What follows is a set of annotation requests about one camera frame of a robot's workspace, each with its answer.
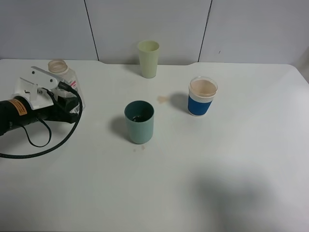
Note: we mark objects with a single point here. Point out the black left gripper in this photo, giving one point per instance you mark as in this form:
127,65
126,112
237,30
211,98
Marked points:
60,111

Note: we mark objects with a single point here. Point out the clear plastic drink bottle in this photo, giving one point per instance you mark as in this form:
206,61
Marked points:
60,68

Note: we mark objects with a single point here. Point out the teal green plastic cup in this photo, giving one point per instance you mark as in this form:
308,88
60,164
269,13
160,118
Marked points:
139,116

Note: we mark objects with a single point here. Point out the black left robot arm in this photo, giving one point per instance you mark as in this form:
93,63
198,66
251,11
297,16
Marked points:
17,112

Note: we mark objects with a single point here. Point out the pale yellow plastic cup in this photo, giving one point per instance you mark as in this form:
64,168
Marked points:
148,57

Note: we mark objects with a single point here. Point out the blue sleeved paper cup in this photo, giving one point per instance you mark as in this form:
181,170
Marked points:
201,94

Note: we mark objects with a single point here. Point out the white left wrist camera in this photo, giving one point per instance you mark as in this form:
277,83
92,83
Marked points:
34,85

